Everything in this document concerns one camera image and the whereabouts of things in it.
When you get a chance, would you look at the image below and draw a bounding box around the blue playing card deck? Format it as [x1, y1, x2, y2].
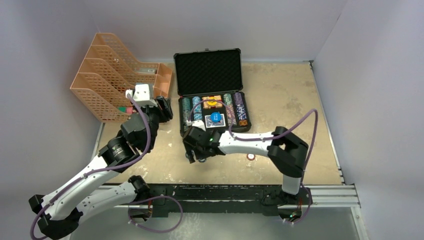
[204, 112, 226, 129]

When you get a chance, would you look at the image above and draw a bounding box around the blue round dealer button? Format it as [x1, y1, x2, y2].
[210, 112, 222, 123]

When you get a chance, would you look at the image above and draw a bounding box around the red five poker chip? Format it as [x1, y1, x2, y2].
[246, 154, 256, 161]

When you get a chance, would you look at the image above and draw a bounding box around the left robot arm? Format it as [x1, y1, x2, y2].
[28, 96, 173, 240]

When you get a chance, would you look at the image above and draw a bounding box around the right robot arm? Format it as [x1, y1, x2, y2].
[182, 126, 309, 204]

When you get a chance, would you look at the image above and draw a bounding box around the pink cylindrical bottle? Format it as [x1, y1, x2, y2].
[125, 107, 136, 114]

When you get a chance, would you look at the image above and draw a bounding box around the grey box with barcode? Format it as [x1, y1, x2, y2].
[134, 67, 158, 75]

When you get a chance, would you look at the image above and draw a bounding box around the green box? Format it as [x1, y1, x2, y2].
[118, 106, 127, 113]

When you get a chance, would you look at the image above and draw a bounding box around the yellow big blind button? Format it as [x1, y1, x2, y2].
[204, 101, 219, 109]

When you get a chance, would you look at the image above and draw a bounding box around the orange card deck in case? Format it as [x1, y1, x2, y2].
[202, 95, 223, 109]

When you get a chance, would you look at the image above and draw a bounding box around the black poker chip case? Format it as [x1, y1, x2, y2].
[173, 48, 252, 136]

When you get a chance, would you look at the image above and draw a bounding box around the orange plastic file organizer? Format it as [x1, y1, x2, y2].
[70, 32, 173, 123]

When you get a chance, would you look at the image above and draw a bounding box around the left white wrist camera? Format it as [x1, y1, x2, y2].
[124, 83, 158, 108]

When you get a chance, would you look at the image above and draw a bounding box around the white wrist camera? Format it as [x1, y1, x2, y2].
[124, 83, 158, 108]
[186, 120, 206, 131]

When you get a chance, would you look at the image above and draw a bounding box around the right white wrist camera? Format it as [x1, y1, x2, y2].
[186, 120, 206, 131]

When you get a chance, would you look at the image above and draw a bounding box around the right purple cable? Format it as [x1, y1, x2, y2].
[187, 99, 319, 186]

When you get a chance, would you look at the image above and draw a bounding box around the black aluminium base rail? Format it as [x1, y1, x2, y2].
[99, 183, 360, 220]

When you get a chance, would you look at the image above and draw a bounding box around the purple loop base cable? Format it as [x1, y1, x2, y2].
[127, 194, 184, 233]

